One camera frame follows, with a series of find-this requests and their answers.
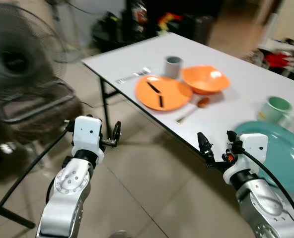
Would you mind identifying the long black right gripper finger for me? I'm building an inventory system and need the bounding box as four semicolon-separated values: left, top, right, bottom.
197;131;217;168

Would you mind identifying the black table leg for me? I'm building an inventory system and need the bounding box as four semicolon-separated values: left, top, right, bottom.
98;76;113;138

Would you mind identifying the spoon with brown bowl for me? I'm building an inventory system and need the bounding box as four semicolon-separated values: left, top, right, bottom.
175;97;211;125

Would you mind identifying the green mug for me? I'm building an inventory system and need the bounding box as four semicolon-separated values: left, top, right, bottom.
258;96;294;125

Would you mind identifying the teal plate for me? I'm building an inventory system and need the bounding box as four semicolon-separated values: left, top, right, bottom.
233;120;294;194

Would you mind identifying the slanted black utensil piece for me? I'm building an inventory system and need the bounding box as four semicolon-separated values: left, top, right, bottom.
146;81;161;94

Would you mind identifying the silver fork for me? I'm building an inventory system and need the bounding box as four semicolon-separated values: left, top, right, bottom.
116;67;152;84

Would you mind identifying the orange bowl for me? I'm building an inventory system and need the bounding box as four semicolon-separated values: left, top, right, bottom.
180;65;231;95

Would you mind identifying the orange plate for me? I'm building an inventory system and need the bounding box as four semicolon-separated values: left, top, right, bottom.
135;75;194;112

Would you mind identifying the dark chair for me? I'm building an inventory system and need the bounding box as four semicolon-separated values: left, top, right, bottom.
0;80;84;145

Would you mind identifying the grey cup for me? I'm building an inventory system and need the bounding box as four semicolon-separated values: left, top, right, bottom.
165;56;184;79

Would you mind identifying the red box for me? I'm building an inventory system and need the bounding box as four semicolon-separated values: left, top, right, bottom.
265;52;290;69

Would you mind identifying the dark clutter pile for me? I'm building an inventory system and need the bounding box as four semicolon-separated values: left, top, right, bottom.
91;0;218;53

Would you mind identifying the red yellow toy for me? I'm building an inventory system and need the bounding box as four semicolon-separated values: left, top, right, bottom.
156;12;183;31

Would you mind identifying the black standing fan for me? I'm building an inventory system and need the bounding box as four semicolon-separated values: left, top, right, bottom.
0;2;69;101

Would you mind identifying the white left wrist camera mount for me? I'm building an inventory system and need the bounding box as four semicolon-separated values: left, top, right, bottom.
71;115;106;159

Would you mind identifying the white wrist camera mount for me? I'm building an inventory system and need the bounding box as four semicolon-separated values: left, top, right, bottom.
71;115;106;159
222;132;269;179

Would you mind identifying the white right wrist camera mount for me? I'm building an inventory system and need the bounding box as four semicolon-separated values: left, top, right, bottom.
222;132;269;179

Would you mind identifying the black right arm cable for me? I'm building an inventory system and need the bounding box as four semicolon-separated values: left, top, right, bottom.
240;148;294;232

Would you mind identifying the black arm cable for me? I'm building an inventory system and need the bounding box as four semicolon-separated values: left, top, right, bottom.
0;127;73;235
240;148;294;232

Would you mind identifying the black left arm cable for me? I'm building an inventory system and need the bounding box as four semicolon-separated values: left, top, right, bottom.
0;127;73;235

